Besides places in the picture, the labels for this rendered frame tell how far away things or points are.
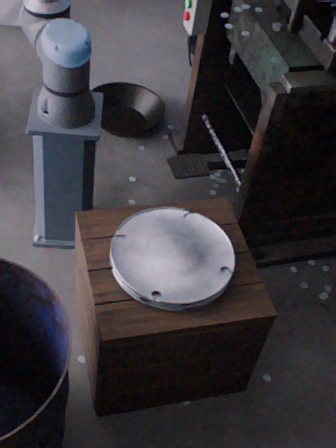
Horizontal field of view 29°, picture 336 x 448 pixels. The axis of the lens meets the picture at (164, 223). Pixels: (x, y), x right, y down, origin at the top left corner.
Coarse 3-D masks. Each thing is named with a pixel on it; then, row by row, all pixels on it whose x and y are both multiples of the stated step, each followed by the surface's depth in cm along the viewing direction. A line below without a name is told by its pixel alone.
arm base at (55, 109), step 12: (48, 96) 162; (60, 96) 160; (72, 96) 161; (84, 96) 163; (48, 108) 165; (60, 108) 162; (72, 108) 162; (84, 108) 165; (48, 120) 165; (60, 120) 164; (72, 120) 164; (84, 120) 166
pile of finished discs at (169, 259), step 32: (128, 224) 155; (160, 224) 156; (192, 224) 158; (128, 256) 148; (160, 256) 149; (192, 256) 150; (224, 256) 152; (128, 288) 144; (160, 288) 143; (192, 288) 144; (224, 288) 147
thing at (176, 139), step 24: (216, 0) 189; (216, 24) 195; (216, 48) 202; (192, 72) 211; (216, 72) 209; (240, 72) 212; (192, 96) 214; (216, 96) 216; (192, 120) 221; (216, 120) 224; (240, 120) 229; (192, 144) 229; (240, 144) 237
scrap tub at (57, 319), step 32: (0, 288) 137; (32, 288) 132; (0, 320) 145; (32, 320) 140; (64, 320) 125; (0, 352) 154; (32, 352) 149; (64, 352) 130; (0, 384) 164; (32, 384) 159; (64, 384) 120; (0, 416) 158; (32, 416) 109; (64, 416) 143
